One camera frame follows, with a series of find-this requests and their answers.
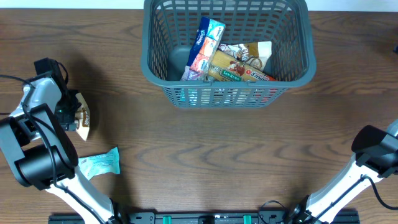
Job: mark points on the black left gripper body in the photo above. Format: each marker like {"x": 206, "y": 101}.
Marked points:
{"x": 65, "y": 109}

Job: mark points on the beige snack bag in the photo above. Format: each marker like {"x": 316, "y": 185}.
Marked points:
{"x": 237, "y": 51}
{"x": 82, "y": 118}

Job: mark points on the teal tissue pocket pack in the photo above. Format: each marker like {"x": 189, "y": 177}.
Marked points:
{"x": 92, "y": 166}

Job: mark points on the San Remo pasta packet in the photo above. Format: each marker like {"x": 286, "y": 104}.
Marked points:
{"x": 226, "y": 68}

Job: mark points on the Kleenex tissue multipack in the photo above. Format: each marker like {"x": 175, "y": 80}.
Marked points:
{"x": 207, "y": 40}

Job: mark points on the beige brown snack pouch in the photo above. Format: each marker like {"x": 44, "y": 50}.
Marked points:
{"x": 256, "y": 54}

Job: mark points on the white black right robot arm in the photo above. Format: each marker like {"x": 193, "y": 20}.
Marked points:
{"x": 374, "y": 158}

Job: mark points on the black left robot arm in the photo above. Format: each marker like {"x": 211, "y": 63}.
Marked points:
{"x": 38, "y": 151}

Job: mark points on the grey plastic basket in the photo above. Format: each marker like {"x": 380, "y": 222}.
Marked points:
{"x": 169, "y": 31}

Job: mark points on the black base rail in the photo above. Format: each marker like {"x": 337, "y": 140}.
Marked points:
{"x": 265, "y": 216}

